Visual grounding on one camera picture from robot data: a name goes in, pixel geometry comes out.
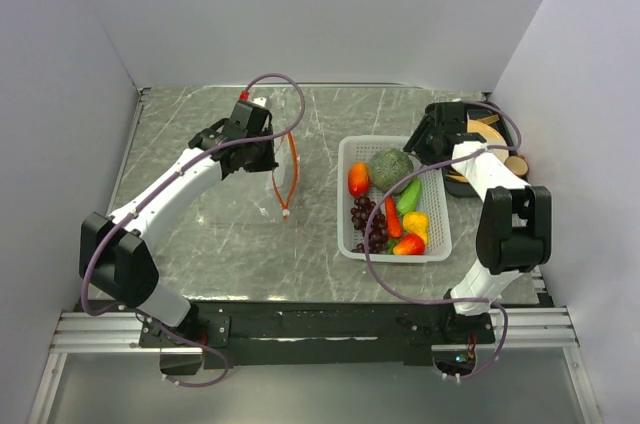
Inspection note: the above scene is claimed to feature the black rectangular tray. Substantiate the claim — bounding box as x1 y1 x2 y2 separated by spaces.
443 100 518 198

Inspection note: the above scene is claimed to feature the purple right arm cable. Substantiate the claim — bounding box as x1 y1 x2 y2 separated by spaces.
363 100 524 387

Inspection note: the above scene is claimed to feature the yellow bell pepper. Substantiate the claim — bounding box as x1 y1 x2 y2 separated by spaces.
402 211 429 245

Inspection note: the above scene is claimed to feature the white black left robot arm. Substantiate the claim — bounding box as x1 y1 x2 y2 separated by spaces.
79 92 278 346

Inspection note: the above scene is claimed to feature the gold knife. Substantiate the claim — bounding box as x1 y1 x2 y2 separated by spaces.
470 114 500 125

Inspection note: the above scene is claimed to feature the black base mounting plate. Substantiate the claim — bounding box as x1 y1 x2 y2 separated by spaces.
139 301 522 369

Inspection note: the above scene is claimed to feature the orange carrot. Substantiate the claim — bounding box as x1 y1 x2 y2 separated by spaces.
385 197 404 239

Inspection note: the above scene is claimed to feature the clear zip top bag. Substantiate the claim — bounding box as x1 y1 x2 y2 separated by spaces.
199 91 304 225

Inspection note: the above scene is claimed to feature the green netted melon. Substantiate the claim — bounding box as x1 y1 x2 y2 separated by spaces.
367 148 414 192

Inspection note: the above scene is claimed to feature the red orange mango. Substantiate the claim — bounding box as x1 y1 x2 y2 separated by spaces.
347 162 370 197

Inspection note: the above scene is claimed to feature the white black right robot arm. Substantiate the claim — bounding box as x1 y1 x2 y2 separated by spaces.
404 101 552 342

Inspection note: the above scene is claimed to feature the green bitter gourd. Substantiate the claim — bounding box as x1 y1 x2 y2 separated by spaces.
396 178 422 215

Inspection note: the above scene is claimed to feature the brown ceramic cup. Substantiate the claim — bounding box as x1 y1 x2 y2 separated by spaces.
504 155 529 179

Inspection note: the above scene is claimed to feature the peach and cream plate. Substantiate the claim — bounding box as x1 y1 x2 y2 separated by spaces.
467 120 509 180

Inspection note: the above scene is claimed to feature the aluminium frame rail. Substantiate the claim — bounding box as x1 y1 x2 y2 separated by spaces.
49 308 579 354

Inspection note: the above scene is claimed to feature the dark purple grape bunch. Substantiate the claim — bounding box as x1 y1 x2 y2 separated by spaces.
350 196 389 254

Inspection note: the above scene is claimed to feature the white plastic perforated basket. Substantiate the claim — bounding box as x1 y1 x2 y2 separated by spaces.
337 135 452 265

